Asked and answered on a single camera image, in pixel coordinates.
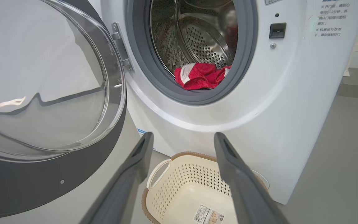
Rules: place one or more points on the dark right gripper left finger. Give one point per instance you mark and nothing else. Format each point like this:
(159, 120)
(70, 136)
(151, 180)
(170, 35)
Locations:
(123, 189)

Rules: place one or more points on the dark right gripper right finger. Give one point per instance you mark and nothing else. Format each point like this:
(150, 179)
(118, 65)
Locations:
(247, 189)

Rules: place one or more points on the black glass washer door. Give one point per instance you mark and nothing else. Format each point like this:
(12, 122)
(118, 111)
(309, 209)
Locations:
(42, 186)

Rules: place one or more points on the red and white garment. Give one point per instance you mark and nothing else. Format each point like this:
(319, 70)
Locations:
(197, 77)

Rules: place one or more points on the white printed product label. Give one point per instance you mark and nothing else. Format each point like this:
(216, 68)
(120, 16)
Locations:
(208, 215)

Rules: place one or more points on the cream basket with brown rim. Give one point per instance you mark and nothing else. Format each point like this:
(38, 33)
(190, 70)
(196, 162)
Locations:
(179, 199)

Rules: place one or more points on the white front-load washing machine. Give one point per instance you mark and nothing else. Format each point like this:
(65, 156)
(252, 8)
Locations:
(275, 109)

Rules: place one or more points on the metal door hinge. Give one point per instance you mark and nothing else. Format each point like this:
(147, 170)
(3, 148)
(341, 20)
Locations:
(120, 46)

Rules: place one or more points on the silver Phillips screw head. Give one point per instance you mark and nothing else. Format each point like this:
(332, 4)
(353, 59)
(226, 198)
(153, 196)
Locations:
(273, 45)

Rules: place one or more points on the stainless steel washing machine drum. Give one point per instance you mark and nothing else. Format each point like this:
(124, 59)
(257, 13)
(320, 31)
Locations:
(204, 40)

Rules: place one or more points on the blue energy label sticker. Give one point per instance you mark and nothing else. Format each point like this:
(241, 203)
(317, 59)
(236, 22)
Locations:
(140, 132)

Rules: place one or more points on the grey warning label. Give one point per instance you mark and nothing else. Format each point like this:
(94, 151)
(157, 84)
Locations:
(272, 1)

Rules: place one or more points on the printed instruction text sticker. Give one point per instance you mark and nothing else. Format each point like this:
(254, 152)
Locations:
(331, 18)

